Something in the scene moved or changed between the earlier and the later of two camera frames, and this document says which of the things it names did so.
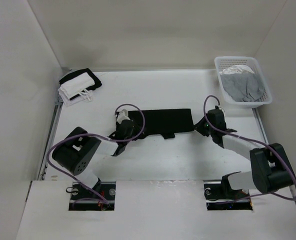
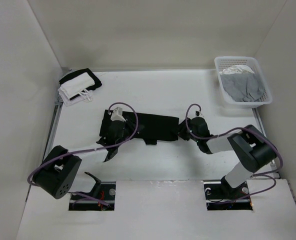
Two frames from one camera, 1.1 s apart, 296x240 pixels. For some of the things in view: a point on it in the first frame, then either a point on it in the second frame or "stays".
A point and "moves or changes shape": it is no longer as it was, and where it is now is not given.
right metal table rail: [255, 112] stays
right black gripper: [198, 126] → [181, 132]
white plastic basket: [222, 62] stays
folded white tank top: [76, 85] stays
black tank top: [166, 122] moves or changes shape
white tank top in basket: [236, 69] stays
